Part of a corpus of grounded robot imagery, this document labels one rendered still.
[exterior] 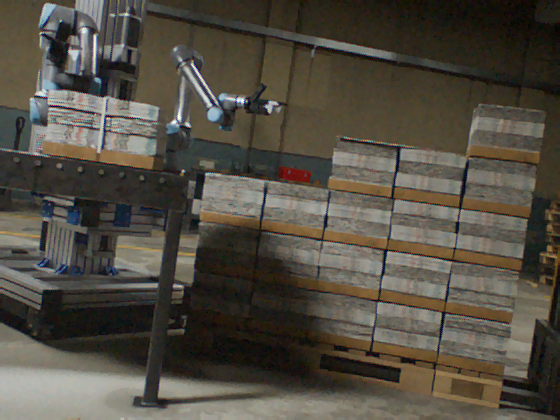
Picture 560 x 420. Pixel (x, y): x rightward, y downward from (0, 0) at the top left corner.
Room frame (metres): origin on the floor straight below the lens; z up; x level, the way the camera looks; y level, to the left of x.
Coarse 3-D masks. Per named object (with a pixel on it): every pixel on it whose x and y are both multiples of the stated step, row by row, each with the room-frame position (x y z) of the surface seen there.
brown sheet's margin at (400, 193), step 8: (400, 192) 2.96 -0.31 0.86; (408, 192) 2.95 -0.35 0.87; (416, 192) 2.95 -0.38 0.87; (424, 192) 2.94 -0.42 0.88; (416, 200) 2.95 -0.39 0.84; (424, 200) 2.94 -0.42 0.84; (432, 200) 2.94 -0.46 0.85; (440, 200) 2.93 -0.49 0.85; (448, 200) 2.93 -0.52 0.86; (456, 200) 2.92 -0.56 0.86
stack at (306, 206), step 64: (256, 192) 3.05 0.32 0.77; (320, 192) 3.02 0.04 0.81; (256, 256) 3.07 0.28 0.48; (320, 256) 3.00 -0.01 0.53; (384, 256) 3.01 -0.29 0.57; (192, 320) 3.09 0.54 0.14; (256, 320) 3.04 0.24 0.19; (320, 320) 3.00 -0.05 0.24; (384, 320) 2.96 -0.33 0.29; (384, 384) 2.95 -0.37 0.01
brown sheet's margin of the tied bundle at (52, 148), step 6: (48, 144) 2.35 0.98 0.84; (54, 144) 2.35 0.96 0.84; (60, 144) 2.35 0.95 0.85; (66, 144) 2.35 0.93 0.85; (48, 150) 2.35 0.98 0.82; (54, 150) 2.35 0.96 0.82; (60, 150) 2.35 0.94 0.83; (66, 150) 2.35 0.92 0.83; (72, 150) 2.36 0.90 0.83; (78, 150) 2.36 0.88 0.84; (84, 150) 2.36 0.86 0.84; (72, 156) 2.36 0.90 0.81; (78, 156) 2.36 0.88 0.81; (84, 156) 2.36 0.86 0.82
